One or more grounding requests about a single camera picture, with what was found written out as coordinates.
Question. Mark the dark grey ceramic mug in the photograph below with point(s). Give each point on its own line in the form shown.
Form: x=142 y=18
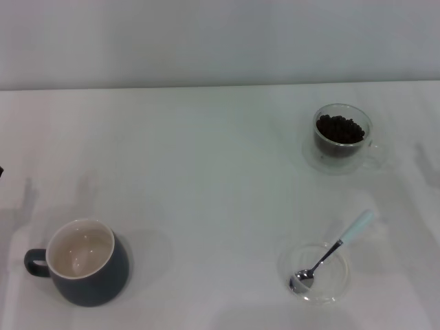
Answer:
x=103 y=282

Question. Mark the glass saucer with cup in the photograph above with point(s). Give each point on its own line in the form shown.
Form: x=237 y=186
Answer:
x=309 y=156

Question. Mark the double-walled glass cup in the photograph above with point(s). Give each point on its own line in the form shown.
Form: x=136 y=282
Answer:
x=318 y=146

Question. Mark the pile of coffee beans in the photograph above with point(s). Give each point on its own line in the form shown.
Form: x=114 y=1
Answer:
x=340 y=129

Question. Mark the small clear glass dish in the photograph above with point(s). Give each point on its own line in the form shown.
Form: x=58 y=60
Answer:
x=333 y=278

